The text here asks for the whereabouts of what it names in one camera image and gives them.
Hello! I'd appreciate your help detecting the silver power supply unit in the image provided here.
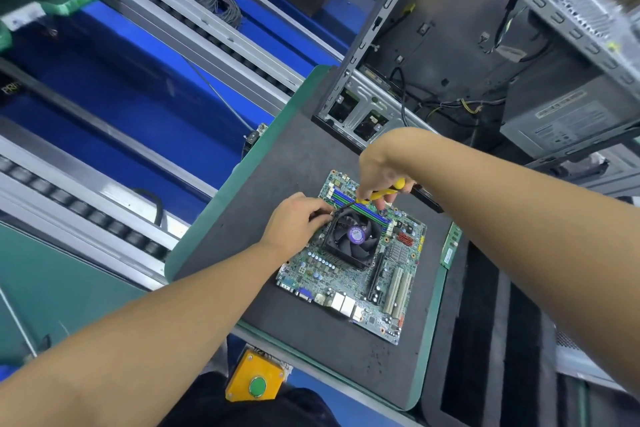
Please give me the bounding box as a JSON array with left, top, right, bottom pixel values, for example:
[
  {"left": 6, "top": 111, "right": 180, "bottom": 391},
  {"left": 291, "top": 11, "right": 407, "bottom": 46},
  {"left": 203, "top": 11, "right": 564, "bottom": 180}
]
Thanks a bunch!
[{"left": 500, "top": 76, "right": 640, "bottom": 157}]

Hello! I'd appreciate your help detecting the green motherboard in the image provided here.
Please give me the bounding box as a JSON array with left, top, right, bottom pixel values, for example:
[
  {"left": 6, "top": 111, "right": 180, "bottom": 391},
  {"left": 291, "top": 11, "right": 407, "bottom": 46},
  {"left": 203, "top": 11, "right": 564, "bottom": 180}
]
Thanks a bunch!
[{"left": 275, "top": 169, "right": 429, "bottom": 348}]

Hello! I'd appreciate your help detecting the yellow black handled screwdriver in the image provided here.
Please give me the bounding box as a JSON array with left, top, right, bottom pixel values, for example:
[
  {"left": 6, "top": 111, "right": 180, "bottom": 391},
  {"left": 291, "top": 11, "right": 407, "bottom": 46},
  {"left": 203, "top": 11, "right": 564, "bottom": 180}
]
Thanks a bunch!
[{"left": 360, "top": 176, "right": 409, "bottom": 205}]

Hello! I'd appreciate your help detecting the person's left forearm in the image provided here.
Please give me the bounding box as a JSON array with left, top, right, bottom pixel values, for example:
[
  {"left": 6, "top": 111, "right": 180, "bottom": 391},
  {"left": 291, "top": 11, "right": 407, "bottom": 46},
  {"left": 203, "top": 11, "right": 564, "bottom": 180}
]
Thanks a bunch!
[{"left": 0, "top": 242, "right": 291, "bottom": 427}]

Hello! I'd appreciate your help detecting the green memory module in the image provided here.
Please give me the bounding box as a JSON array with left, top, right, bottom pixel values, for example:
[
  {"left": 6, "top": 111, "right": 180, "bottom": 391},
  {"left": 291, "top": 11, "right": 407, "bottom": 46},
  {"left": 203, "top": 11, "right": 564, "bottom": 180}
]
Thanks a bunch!
[{"left": 440, "top": 222, "right": 464, "bottom": 271}]

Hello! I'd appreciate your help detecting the person's left hand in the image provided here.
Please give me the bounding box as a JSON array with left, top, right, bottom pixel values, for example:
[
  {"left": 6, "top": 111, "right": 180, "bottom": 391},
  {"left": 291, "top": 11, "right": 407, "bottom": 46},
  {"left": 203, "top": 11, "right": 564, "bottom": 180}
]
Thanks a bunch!
[{"left": 258, "top": 191, "right": 336, "bottom": 265}]

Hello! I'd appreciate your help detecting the black divided foam tray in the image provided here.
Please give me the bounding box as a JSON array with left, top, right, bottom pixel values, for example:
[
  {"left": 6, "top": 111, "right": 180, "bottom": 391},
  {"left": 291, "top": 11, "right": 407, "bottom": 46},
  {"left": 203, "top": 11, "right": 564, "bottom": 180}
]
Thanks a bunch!
[{"left": 420, "top": 236, "right": 640, "bottom": 427}]

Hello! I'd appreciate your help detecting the orange-handled long tool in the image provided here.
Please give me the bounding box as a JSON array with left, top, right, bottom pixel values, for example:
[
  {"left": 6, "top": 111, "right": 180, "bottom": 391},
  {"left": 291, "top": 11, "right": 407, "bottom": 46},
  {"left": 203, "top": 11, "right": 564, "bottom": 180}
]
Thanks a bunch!
[{"left": 0, "top": 286, "right": 41, "bottom": 358}]

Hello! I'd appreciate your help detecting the aluminium conveyor frame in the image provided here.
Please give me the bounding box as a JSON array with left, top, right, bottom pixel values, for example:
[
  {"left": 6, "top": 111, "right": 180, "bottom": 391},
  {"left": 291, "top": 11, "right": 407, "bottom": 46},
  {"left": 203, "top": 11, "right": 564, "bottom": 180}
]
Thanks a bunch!
[{"left": 0, "top": 0, "right": 401, "bottom": 293}]

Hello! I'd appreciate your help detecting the person's right hand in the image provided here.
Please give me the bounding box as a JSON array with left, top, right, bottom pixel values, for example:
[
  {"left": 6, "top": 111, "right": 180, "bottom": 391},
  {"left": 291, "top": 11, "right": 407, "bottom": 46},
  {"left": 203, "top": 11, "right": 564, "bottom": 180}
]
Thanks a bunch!
[{"left": 357, "top": 126, "right": 433, "bottom": 211}]

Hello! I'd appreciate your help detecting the black CPU fan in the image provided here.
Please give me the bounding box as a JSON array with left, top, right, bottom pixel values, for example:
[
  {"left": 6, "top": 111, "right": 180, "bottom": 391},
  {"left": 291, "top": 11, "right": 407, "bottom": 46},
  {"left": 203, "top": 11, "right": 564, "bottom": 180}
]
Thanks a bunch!
[{"left": 318, "top": 203, "right": 389, "bottom": 273}]

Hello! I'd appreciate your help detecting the yellow box green button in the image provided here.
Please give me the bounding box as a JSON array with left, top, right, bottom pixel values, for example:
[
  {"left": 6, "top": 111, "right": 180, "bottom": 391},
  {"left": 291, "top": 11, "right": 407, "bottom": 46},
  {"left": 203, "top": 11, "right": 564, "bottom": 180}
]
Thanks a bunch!
[{"left": 225, "top": 344, "right": 294, "bottom": 405}]

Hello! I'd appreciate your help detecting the dark grey computer case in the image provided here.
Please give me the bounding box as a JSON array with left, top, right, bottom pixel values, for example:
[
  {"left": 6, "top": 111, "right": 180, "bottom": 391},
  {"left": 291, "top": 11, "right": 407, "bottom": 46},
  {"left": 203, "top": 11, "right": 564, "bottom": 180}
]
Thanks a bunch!
[{"left": 310, "top": 0, "right": 640, "bottom": 215}]

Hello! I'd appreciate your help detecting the person's right forearm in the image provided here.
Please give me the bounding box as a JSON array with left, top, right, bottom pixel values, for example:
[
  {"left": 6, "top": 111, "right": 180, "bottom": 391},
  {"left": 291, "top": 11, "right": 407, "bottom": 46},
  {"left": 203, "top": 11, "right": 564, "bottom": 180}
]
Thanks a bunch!
[{"left": 410, "top": 129, "right": 640, "bottom": 398}]

